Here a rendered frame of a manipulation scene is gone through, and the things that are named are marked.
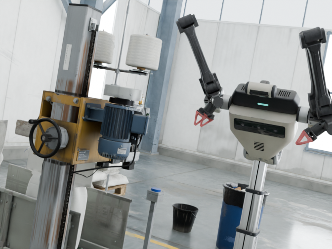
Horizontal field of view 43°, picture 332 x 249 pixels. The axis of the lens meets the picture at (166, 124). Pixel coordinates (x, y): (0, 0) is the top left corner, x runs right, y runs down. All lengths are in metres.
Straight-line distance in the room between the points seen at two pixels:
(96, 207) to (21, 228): 0.54
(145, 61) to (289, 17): 8.62
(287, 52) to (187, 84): 2.57
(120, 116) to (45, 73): 5.92
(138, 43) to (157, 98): 8.89
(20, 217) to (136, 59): 1.13
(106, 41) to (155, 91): 8.80
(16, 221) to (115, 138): 0.90
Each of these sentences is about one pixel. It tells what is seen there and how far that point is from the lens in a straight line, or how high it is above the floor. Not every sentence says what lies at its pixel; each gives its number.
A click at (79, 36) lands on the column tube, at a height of 1.61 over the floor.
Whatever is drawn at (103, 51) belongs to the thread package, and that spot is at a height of 1.58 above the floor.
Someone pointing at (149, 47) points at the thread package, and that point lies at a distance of 2.07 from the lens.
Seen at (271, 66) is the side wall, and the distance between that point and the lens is 10.35.
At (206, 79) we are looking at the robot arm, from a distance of 2.32.
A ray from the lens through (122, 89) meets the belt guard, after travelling 1.91.
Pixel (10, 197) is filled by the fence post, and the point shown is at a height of 0.71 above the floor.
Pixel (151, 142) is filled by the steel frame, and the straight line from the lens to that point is 10.98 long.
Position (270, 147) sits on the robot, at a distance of 2.54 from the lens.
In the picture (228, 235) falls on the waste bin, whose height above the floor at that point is 0.17.
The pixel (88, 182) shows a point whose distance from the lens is 2.51.
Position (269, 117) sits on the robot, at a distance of 2.43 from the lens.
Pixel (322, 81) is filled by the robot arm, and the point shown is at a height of 1.61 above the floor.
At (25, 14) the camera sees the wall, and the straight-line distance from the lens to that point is 7.41.
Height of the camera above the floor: 1.38
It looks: 3 degrees down
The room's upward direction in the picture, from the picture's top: 10 degrees clockwise
